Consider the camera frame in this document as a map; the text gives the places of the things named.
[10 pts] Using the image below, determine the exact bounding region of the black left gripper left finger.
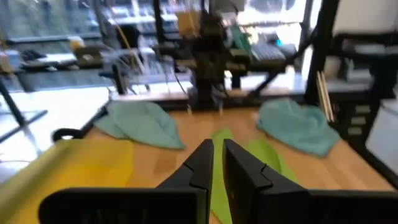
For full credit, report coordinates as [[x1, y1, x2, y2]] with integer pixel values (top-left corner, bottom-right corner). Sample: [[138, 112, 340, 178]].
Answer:
[[37, 138, 215, 224]]

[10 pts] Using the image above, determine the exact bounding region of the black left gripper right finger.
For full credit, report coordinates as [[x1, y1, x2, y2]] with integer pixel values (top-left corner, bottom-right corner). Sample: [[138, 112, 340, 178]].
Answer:
[[222, 138, 398, 224]]

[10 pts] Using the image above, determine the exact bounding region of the green microfiber towel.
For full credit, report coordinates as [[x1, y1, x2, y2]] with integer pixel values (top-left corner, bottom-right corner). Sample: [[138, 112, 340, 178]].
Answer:
[[210, 129, 299, 224]]

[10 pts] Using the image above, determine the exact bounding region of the teal microfiber towel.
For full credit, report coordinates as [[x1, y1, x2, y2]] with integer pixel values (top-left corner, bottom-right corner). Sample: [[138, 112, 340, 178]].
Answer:
[[95, 101, 187, 150], [256, 98, 341, 157]]

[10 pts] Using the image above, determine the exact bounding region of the yellow translucent plastic bin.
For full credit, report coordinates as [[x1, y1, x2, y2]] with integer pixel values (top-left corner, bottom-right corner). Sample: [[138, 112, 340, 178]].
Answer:
[[0, 139, 134, 224]]

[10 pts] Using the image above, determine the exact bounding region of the pale wooden stick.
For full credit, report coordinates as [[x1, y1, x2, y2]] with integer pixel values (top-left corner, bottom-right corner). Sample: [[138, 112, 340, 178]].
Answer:
[[320, 70, 335, 122]]

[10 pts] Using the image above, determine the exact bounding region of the black shelf rack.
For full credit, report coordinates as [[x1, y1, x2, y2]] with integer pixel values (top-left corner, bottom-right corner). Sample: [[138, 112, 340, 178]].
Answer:
[[333, 30, 398, 150]]

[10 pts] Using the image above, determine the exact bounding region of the black desk leg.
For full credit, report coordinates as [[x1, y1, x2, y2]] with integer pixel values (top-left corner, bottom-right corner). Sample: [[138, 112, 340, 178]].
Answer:
[[0, 79, 48, 142]]

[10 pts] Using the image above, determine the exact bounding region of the black bracket bar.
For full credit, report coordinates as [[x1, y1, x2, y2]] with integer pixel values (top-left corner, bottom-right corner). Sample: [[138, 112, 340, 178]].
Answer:
[[52, 127, 85, 142]]

